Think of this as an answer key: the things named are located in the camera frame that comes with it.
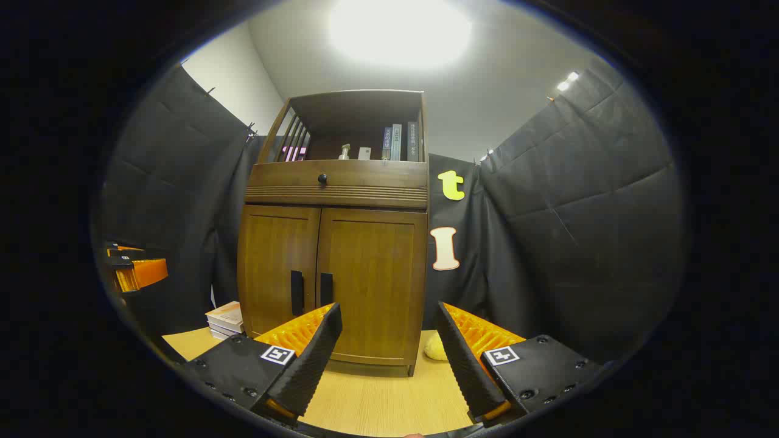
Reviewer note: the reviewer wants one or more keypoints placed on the wooden cabinet door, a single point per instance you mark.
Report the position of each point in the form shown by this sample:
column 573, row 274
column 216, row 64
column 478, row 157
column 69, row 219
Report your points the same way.
column 271, row 261
column 377, row 274

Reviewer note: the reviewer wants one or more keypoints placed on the blue upright book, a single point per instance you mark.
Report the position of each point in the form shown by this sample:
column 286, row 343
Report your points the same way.
column 386, row 145

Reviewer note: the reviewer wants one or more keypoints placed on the black backdrop cloth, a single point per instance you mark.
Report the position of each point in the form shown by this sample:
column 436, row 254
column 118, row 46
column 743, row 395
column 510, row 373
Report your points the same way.
column 578, row 213

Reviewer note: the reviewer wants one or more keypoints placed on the pink box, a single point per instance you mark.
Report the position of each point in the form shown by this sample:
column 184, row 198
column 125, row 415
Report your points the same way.
column 294, row 154

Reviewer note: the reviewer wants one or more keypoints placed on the small white box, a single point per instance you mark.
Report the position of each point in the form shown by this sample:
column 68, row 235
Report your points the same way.
column 364, row 153

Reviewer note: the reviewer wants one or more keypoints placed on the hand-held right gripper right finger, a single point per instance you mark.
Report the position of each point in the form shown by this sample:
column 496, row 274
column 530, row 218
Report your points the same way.
column 464, row 359

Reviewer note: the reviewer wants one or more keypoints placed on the white book with orange cover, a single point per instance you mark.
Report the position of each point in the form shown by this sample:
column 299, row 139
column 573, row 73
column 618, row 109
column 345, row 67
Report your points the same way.
column 226, row 314

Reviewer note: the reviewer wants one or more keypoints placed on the white flat book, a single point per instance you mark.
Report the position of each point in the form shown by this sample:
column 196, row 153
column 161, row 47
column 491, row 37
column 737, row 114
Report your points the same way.
column 219, row 335

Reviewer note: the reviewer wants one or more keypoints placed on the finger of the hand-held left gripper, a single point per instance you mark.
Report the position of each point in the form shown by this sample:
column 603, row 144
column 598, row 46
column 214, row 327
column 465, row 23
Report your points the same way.
column 146, row 274
column 131, row 249

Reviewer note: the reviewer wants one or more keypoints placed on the small white bottle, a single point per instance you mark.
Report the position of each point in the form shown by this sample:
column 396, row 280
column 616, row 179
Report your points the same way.
column 344, row 153

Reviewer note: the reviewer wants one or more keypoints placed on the small ceiling spotlight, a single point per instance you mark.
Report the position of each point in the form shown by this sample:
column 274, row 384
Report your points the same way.
column 567, row 81

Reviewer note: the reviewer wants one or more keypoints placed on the wooden double-door shoe cabinet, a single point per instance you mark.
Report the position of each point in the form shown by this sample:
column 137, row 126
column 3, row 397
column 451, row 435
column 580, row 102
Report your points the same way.
column 356, row 112

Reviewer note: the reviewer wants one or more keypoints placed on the dark grey upright book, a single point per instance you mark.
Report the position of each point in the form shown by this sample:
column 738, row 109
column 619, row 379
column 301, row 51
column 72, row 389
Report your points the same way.
column 412, row 142

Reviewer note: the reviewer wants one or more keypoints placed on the dark-edged flat book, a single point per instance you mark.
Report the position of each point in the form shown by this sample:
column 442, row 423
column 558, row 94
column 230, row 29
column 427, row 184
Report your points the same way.
column 228, row 330

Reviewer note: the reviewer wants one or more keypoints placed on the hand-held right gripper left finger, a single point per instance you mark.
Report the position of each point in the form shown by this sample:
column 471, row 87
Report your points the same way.
column 316, row 353

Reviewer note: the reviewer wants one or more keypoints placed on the pale grey upright book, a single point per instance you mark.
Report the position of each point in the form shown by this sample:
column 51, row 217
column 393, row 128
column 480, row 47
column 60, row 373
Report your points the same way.
column 396, row 143

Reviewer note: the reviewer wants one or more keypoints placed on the yellow sponge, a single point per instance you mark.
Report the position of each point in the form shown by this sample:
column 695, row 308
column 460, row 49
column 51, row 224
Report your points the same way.
column 435, row 348

